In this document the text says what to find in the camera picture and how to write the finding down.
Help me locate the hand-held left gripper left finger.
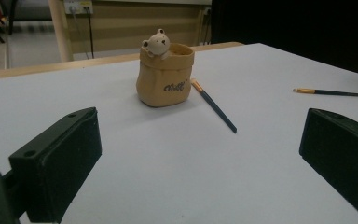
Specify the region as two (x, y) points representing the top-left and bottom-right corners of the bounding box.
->
(8, 106), (103, 224)

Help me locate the white table mat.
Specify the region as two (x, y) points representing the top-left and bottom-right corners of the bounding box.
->
(0, 42), (358, 224)

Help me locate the black power cable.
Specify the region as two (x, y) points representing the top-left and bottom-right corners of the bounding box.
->
(87, 7), (95, 60)

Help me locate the tan bear ceramic pot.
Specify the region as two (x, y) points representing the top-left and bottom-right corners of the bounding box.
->
(135, 28), (196, 108)

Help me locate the wooden post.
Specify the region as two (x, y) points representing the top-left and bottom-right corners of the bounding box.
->
(48, 0), (74, 63)

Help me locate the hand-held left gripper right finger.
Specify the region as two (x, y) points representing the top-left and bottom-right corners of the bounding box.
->
(298, 107), (358, 224)

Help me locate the grey cable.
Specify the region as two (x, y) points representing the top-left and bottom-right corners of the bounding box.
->
(70, 7), (90, 60)

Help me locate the wooden table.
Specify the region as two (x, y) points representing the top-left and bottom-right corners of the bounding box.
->
(0, 41), (245, 82)

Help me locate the beige wooden panel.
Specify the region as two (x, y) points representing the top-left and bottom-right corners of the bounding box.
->
(66, 0), (213, 54)

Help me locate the wall power outlet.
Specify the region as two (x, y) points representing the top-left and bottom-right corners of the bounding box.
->
(63, 0), (94, 16)

